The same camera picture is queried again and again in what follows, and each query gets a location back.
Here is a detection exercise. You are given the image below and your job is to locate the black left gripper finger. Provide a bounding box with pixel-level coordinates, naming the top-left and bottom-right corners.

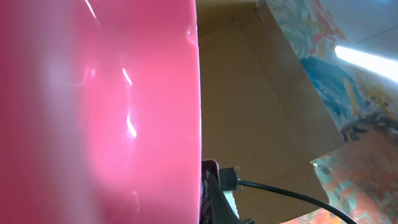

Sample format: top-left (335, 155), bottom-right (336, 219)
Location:
top-left (200, 159), bottom-right (254, 224)

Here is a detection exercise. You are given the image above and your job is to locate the pink scoop with blue handle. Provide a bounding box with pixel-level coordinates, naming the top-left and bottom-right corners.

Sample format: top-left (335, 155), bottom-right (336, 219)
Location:
top-left (1, 0), bottom-right (201, 224)

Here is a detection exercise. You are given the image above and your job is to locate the brown cardboard box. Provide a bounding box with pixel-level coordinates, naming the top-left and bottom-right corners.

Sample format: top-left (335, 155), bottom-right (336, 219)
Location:
top-left (195, 0), bottom-right (346, 224)

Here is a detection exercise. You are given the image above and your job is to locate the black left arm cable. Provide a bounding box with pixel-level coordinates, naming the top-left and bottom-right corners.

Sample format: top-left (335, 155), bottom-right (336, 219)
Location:
top-left (219, 166), bottom-right (358, 224)

